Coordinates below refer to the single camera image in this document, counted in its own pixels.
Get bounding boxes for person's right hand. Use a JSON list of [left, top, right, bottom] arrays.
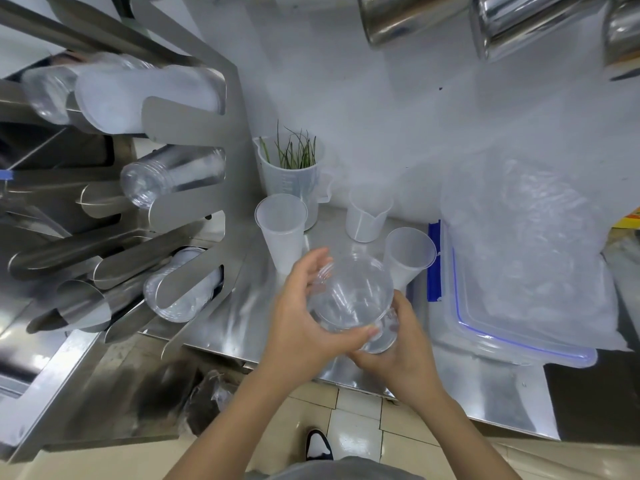
[[346, 289, 447, 411]]

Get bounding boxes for person's left hand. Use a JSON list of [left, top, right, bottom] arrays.
[[263, 246, 382, 382]]

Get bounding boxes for wide clear plastic cup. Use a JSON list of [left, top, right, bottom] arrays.
[[305, 252, 401, 355]]

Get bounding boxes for tall frosted plastic cup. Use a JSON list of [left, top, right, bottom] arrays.
[[383, 226, 439, 291], [253, 193, 310, 277]]

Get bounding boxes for stack of clear plastic cups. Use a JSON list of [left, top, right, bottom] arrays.
[[119, 144, 227, 211], [21, 51, 157, 126], [143, 246, 224, 325]]

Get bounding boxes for stainless steel cup rack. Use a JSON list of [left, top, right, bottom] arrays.
[[0, 0, 262, 365]]

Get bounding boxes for small translucent measuring cup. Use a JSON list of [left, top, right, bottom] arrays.
[[345, 186, 395, 245]]

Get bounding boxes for bin with black bag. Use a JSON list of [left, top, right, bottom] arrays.
[[181, 369, 241, 439]]

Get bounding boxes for black and white left shoe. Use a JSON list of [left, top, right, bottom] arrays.
[[304, 428, 335, 462]]

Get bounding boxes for grey shirt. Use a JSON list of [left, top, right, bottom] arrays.
[[263, 456, 427, 480]]

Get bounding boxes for clear container with blue clips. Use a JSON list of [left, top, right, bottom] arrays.
[[427, 219, 599, 371]]

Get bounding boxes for translucent measuring jug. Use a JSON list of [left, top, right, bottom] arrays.
[[251, 134, 334, 232]]

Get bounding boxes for green grass sprigs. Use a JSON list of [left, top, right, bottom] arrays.
[[259, 120, 320, 171]]

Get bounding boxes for yellow plastic object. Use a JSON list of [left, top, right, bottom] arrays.
[[611, 208, 640, 231]]

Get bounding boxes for stainless steel pitcher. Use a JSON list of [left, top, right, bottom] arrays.
[[469, 0, 614, 63], [355, 0, 474, 50], [601, 0, 640, 82]]

